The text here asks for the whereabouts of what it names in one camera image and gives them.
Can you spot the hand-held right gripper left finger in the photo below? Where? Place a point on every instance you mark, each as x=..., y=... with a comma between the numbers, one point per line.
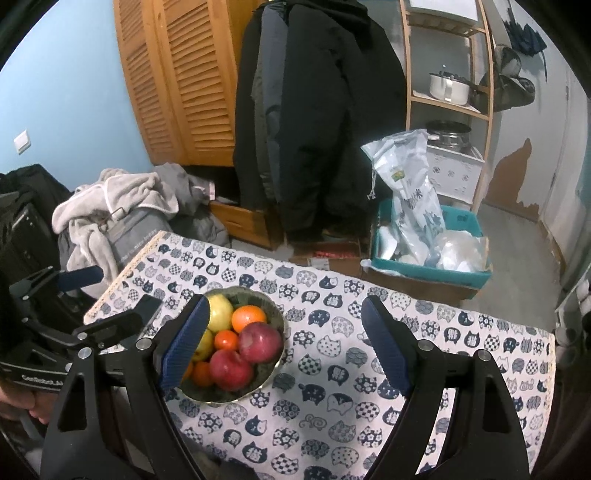
x=184, y=344

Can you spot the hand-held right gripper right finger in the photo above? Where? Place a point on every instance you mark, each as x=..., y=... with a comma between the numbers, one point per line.
x=385, y=346

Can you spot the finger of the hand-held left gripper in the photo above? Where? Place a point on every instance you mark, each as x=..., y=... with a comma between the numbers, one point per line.
x=124, y=323
x=78, y=279

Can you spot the yellow-green apple top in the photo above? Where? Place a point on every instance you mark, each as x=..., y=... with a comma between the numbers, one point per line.
x=220, y=313

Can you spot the red apple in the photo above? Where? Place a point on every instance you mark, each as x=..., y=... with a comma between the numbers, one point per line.
x=231, y=369
x=261, y=342

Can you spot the green glass bowl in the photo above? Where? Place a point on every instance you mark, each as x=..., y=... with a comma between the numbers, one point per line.
x=265, y=376

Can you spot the person's left hand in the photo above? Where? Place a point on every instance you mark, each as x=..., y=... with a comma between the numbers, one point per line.
x=27, y=402

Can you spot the cat print tablecloth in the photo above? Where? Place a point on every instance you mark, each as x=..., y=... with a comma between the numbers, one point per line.
x=323, y=369

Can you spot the grey bag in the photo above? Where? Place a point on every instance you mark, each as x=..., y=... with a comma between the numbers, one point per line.
x=138, y=230

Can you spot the teal plastic crate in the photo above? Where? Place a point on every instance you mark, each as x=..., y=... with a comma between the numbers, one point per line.
x=429, y=274

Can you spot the black bag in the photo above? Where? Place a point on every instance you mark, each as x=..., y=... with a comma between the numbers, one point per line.
x=27, y=207

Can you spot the clear plastic bag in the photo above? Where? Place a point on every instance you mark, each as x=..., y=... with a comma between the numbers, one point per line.
x=461, y=251

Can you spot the wooden drawer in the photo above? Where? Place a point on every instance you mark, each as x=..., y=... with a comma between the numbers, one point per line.
x=240, y=221

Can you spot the grey clothes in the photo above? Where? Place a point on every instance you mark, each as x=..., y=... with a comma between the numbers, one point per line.
x=184, y=194

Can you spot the white rice bag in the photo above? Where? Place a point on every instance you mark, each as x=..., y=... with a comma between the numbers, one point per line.
x=411, y=194

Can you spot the white storage basket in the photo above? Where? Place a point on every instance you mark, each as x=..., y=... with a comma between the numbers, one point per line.
x=455, y=173

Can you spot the steel pot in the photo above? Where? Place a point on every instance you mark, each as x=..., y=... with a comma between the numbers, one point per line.
x=448, y=134

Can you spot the wooden louvered wardrobe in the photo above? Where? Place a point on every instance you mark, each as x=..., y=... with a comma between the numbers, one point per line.
x=184, y=83

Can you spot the black coat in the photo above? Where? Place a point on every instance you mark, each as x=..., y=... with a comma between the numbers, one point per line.
x=323, y=115

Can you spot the white door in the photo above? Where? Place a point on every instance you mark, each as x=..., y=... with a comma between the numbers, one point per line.
x=563, y=161

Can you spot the white pot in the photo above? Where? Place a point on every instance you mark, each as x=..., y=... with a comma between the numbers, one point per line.
x=448, y=87

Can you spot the grey blue jacket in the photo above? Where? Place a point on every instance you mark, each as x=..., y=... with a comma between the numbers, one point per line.
x=272, y=92

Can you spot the green hanging bag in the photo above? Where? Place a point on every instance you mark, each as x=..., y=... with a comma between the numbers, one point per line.
x=508, y=83

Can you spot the wooden shelf rack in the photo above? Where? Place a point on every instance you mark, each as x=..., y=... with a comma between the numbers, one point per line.
x=482, y=69

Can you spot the dark blue umbrella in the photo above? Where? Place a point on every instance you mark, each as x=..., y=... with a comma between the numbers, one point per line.
x=526, y=27

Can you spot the white light switch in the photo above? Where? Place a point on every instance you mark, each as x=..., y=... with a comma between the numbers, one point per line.
x=22, y=141

